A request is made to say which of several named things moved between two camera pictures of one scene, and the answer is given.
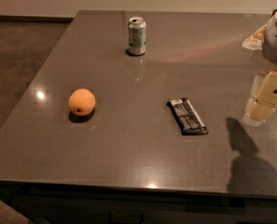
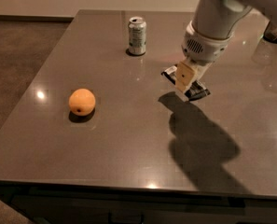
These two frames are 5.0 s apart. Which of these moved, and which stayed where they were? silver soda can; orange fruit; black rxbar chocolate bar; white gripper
Moved: black rxbar chocolate bar; white gripper
Stayed: orange fruit; silver soda can
